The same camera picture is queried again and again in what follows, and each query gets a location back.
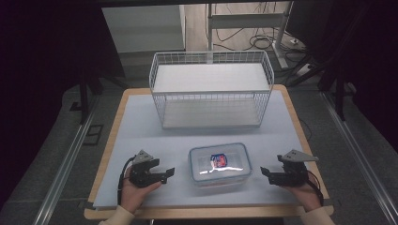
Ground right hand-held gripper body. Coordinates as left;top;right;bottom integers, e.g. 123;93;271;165
268;149;320;188

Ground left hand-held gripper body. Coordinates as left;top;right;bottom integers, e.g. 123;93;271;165
128;149;167;188

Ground person's left hand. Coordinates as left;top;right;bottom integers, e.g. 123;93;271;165
120;173;163;215

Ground person's right hand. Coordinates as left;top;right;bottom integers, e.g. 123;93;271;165
283;172;323;213

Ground clear blue-rimmed plastic container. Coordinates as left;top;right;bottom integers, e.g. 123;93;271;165
187;142;253;188

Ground pale table mat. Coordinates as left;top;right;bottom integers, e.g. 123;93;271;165
92;90;317;210

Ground red and blue packet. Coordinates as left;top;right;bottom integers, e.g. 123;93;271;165
209;153;228;168

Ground black floor plate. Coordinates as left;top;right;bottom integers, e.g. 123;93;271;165
82;124;104;146

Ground black metal stand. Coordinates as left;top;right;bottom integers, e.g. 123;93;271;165
69;71;130;126
287;46;358;122

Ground white power strip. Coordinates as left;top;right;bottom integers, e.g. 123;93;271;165
295;63;315;78

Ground white cabinet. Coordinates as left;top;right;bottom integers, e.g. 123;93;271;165
100;4;187;54

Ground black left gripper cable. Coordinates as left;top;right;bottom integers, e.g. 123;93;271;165
116;155;137;206

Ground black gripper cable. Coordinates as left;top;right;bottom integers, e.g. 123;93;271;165
116;155;137;206
306;170;325;207

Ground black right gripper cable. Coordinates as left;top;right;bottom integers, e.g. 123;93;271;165
306;170;325;207

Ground aluminium floor rail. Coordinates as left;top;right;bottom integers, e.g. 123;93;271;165
320;91;398;225
32;93;100;225

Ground white wire two-tier rack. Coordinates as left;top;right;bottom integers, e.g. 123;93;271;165
148;50;275;129

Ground black floor cables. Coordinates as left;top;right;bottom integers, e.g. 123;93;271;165
205;3;314;76

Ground white metal desk frame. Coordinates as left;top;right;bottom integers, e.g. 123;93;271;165
206;1;295;70

